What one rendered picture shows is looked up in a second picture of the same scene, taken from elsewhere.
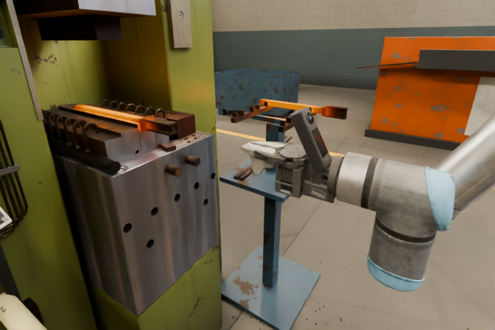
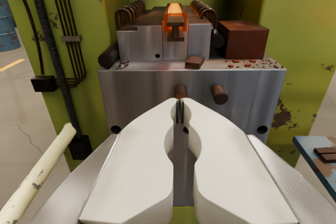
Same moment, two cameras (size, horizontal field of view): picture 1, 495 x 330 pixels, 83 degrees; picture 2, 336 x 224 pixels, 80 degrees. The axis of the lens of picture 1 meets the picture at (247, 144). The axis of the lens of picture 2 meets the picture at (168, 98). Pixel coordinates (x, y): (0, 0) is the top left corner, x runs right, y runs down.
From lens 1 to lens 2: 53 cm
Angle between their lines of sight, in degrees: 54
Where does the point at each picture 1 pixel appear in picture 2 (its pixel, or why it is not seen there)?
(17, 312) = (58, 140)
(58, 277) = (107, 134)
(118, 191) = (105, 88)
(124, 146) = (141, 44)
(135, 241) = not seen: hidden behind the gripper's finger
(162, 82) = not seen: outside the picture
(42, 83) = not seen: outside the picture
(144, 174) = (141, 84)
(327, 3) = not seen: outside the picture
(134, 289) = not seen: hidden behind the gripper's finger
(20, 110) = not seen: outside the picture
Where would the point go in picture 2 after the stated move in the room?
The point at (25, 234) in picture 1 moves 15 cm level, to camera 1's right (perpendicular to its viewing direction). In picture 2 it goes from (86, 93) to (98, 114)
